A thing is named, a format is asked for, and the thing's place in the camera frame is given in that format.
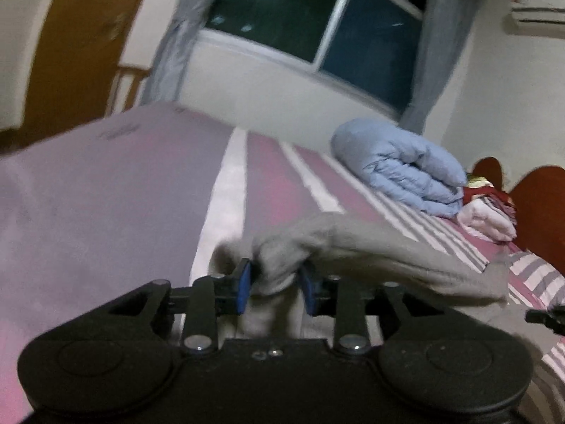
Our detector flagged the grey left curtain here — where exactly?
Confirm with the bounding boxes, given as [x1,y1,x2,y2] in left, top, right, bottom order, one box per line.
[140,0,214,105]

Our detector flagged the folded white pink blanket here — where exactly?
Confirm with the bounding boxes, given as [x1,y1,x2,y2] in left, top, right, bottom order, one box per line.
[456,197,517,243]

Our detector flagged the grey curtain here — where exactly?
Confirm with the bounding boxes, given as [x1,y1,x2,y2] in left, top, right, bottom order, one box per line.
[399,0,481,134]
[140,0,214,105]

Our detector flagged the wooden chair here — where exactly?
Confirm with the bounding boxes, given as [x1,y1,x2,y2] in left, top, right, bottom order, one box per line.
[105,64,151,116]

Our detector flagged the folded light blue duvet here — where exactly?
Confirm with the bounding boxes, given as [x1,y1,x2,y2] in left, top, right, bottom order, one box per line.
[331,118,466,218]

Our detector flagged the red wooden headboard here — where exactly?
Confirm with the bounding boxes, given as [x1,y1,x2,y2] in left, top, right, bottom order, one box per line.
[471,156,565,275]

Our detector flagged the dark glass window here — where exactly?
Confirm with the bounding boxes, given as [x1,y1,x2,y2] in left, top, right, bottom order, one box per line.
[206,0,427,113]

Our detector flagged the striped pink grey bedsheet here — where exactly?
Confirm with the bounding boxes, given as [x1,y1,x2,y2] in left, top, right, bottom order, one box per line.
[1,104,564,423]

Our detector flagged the white wall air conditioner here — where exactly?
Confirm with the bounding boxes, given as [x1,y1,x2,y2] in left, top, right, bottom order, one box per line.
[508,0,565,39]

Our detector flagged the grey knit pants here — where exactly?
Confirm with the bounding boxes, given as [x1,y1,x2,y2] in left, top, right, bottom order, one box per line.
[210,212,558,355]

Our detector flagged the red folded cloth stack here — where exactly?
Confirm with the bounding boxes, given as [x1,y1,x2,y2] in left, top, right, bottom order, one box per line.
[463,174,516,223]

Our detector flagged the grey right curtain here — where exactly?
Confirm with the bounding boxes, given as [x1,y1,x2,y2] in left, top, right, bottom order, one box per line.
[399,0,481,134]

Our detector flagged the brown wooden door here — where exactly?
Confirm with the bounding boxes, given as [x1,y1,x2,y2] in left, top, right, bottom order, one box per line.
[18,0,143,146]

